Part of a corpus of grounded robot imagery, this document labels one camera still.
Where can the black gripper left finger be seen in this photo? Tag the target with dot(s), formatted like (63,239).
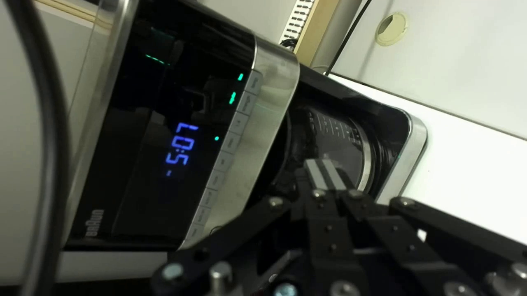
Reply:
(323,241)

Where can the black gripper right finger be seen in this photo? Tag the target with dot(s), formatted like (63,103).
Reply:
(396,241)

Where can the black silver coffeemaker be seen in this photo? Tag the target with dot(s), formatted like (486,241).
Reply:
(158,99)

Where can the glass coffee carafe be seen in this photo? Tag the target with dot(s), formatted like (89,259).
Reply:
(340,140)

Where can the beige round desk grommet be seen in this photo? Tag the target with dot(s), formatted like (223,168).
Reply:
(391,27)

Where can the white slotted vent strip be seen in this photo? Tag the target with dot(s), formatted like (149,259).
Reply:
(297,20)

